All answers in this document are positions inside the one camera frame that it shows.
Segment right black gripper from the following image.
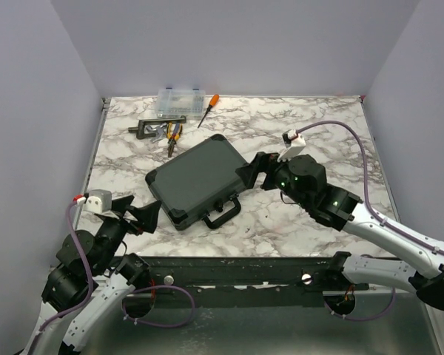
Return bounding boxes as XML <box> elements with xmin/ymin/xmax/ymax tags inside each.
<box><xmin>235</xmin><ymin>149</ymin><xmax>310</xmax><ymax>209</ymax></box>

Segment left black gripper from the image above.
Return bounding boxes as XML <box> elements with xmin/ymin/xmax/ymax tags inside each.
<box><xmin>96</xmin><ymin>195</ymin><xmax>162</xmax><ymax>274</ymax></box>

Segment black poker set case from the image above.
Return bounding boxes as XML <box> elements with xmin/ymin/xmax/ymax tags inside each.
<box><xmin>145</xmin><ymin>134</ymin><xmax>246</xmax><ymax>231</ymax></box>

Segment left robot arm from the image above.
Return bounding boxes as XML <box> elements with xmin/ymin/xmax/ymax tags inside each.
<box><xmin>22</xmin><ymin>190</ymin><xmax>161</xmax><ymax>354</ymax></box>

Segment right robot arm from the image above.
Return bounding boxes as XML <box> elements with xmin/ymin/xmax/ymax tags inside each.
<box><xmin>236</xmin><ymin>152</ymin><xmax>444</xmax><ymax>311</ymax></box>

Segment clear plastic box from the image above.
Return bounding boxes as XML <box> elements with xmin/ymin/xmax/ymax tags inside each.
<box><xmin>155</xmin><ymin>88</ymin><xmax>206</xmax><ymax>119</ymax></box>

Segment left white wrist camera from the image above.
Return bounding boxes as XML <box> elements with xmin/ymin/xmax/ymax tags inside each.
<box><xmin>73</xmin><ymin>189</ymin><xmax>112</xmax><ymax>214</ymax></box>

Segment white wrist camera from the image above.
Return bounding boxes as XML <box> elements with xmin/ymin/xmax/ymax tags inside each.
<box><xmin>277</xmin><ymin>129</ymin><xmax>306</xmax><ymax>162</ymax></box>
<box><xmin>73</xmin><ymin>189</ymin><xmax>112</xmax><ymax>214</ymax></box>

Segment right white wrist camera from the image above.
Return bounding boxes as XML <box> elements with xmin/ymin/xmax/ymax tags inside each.
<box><xmin>277</xmin><ymin>129</ymin><xmax>306</xmax><ymax>162</ymax></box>

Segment dark grey metal bracket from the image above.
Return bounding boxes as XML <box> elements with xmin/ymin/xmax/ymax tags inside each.
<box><xmin>127</xmin><ymin>115</ymin><xmax>186</xmax><ymax>141</ymax></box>

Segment orange tool handle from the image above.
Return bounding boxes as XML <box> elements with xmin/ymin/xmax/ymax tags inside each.
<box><xmin>197</xmin><ymin>94</ymin><xmax>220</xmax><ymax>128</ymax></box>

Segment yellow handled pliers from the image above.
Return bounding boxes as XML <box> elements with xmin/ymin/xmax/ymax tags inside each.
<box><xmin>166</xmin><ymin>122</ymin><xmax>183</xmax><ymax>158</ymax></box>

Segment black mounting rail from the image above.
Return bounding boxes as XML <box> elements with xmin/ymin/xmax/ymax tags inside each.
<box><xmin>124</xmin><ymin>254</ymin><xmax>368</xmax><ymax>311</ymax></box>

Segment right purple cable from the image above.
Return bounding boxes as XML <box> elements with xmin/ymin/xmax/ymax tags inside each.
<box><xmin>295</xmin><ymin>121</ymin><xmax>444</xmax><ymax>322</ymax></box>

